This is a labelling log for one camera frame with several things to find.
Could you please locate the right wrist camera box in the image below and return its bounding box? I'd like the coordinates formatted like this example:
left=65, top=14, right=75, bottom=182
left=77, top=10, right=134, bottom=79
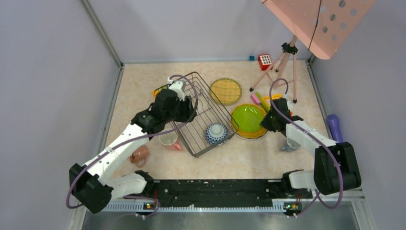
left=282, top=93, right=294, bottom=113

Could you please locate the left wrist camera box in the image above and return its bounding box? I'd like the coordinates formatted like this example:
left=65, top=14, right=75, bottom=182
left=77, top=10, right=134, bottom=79
left=167, top=78, right=186, bottom=101

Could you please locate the pink toy brick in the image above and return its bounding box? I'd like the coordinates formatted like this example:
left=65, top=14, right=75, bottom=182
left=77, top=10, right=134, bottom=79
left=250, top=93, right=261, bottom=105

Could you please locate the green plate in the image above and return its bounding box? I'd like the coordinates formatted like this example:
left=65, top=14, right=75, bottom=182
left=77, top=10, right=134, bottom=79
left=232, top=104, right=266, bottom=133

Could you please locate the woven bamboo tray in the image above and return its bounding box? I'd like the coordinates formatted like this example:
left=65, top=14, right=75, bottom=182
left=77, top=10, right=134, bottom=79
left=209, top=78, right=242, bottom=105

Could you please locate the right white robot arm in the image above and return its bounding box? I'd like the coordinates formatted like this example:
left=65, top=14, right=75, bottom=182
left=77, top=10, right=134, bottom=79
left=261, top=98, right=361, bottom=197

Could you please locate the black wire dish rack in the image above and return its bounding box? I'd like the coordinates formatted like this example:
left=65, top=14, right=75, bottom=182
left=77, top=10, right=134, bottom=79
left=175, top=71, right=236, bottom=158

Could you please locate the pink mug white inside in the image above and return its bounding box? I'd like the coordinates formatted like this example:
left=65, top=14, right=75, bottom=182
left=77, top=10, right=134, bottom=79
left=158, top=132, right=182, bottom=151

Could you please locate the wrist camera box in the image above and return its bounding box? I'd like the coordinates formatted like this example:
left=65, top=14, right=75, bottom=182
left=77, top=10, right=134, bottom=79
left=282, top=93, right=294, bottom=113
left=167, top=78, right=186, bottom=101

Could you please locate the green toy brick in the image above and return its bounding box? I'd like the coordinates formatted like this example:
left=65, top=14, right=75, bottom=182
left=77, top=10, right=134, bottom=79
left=255, top=92, right=271, bottom=113

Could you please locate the red window toy block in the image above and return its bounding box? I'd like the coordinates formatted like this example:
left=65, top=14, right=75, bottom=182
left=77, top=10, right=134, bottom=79
left=258, top=54, right=272, bottom=71

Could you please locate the orange patterned bowl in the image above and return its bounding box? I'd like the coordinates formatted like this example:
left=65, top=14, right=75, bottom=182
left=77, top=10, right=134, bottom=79
left=204, top=123, right=228, bottom=146

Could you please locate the brown ceramic mug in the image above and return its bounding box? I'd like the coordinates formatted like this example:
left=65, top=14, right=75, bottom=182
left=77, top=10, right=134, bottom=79
left=129, top=145, right=150, bottom=168

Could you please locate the yellow dotted plate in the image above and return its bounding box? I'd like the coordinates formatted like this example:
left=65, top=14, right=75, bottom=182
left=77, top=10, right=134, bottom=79
left=230, top=117, right=267, bottom=139

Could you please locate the pink perforated board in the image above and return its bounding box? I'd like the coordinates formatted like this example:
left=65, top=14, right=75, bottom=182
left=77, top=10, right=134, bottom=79
left=262, top=0, right=375, bottom=60

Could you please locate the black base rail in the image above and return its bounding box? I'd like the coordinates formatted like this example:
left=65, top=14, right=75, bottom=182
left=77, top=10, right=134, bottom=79
left=138, top=179, right=313, bottom=214

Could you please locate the purple cylinder object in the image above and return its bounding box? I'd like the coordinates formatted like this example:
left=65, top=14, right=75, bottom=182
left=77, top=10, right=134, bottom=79
left=327, top=114, right=342, bottom=143

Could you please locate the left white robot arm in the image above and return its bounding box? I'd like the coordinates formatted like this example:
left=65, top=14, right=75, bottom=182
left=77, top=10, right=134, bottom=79
left=66, top=90, right=198, bottom=214

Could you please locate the yellow triangular toy frame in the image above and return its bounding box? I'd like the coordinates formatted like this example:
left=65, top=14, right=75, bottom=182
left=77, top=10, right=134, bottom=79
left=262, top=93, right=282, bottom=104

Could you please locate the grey printed mug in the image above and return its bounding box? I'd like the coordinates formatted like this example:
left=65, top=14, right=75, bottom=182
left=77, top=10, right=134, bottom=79
left=280, top=138, right=301, bottom=152

